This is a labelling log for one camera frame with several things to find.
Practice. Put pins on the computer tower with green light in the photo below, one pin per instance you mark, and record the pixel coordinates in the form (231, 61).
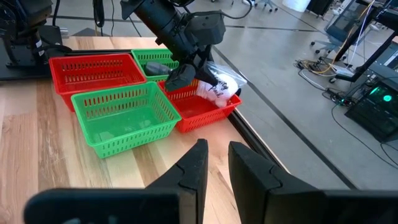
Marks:
(373, 112)

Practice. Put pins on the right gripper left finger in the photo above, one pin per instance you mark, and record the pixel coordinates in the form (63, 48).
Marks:
(174, 199)

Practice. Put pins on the black desk frame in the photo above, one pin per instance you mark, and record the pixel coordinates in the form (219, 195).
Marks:
(367, 62)

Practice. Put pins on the red plastic slotted basket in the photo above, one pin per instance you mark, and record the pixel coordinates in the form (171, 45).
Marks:
(93, 87)
(199, 115)

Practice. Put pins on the white cotton vanity pack bag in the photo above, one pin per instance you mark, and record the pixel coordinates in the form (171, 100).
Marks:
(217, 91)

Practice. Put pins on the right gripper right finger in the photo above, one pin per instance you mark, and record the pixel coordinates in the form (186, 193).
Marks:
(264, 193)

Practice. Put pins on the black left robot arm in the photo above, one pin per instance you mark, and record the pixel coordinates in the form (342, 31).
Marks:
(155, 21)

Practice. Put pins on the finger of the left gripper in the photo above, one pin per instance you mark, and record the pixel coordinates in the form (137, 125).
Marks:
(206, 74)
(180, 77)

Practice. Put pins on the green plastic slotted basket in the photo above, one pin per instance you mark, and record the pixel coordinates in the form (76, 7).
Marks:
(124, 124)
(149, 56)

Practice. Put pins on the office chair base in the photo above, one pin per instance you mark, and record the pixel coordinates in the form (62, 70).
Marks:
(264, 4)
(326, 46)

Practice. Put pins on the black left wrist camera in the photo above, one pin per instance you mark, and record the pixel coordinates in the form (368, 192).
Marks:
(206, 28)

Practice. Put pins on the dark grey razor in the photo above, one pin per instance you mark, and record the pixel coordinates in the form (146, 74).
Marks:
(155, 69)

